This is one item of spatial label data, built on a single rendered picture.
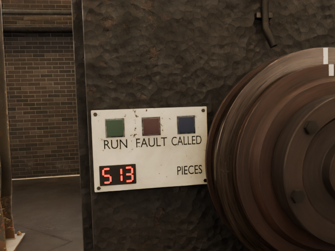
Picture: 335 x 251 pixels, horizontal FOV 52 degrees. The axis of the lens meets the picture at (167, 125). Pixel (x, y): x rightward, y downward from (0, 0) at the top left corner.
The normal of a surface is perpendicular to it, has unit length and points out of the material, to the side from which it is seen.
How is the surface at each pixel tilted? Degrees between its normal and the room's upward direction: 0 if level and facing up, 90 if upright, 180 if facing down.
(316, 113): 90
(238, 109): 90
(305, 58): 90
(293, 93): 41
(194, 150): 90
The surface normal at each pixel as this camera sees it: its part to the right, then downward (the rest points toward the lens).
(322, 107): 0.17, 0.04
